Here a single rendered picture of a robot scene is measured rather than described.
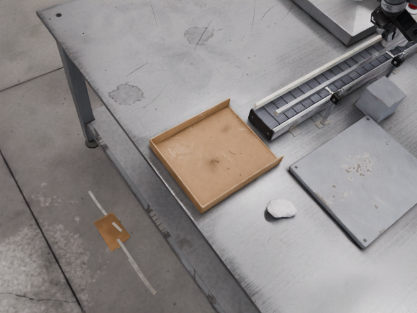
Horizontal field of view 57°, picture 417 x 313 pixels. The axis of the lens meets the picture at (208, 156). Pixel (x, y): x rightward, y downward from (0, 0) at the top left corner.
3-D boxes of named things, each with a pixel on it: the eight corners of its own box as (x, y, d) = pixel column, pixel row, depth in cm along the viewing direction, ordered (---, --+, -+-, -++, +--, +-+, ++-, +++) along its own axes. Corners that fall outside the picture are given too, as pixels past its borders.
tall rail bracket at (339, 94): (313, 108, 129) (331, 74, 115) (329, 123, 127) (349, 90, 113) (306, 113, 128) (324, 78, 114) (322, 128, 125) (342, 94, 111)
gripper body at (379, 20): (386, 7, 131) (391, -15, 120) (406, 22, 128) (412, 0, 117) (368, 23, 132) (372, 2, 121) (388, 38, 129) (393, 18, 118)
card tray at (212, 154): (228, 105, 126) (229, 97, 123) (280, 162, 117) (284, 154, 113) (149, 146, 115) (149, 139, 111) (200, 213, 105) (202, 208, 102)
